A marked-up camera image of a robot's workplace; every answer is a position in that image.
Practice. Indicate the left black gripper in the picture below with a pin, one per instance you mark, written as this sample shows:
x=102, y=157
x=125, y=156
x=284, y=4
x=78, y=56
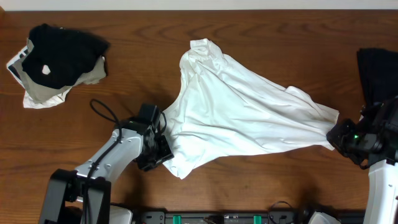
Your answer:
x=162, y=144

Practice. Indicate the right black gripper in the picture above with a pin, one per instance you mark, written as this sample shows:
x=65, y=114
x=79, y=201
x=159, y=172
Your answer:
x=336, y=137

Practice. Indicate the white Mr Robot t-shirt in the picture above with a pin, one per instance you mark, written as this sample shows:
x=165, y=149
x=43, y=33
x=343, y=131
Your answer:
x=224, y=109

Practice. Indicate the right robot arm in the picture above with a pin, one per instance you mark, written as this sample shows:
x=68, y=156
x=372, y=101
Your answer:
x=382, y=197

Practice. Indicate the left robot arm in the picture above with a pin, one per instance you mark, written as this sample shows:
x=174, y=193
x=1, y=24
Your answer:
x=83, y=195

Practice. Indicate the black garment with red cuff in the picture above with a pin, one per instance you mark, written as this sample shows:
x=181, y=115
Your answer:
x=378, y=74

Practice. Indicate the black folded garment on pile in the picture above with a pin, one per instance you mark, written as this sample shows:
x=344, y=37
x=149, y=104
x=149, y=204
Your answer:
x=59, y=56

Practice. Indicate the beige folded garment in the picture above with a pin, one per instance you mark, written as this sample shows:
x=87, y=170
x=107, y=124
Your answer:
x=40, y=93

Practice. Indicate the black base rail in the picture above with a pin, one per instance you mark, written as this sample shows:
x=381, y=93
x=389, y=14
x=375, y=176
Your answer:
x=279, y=213

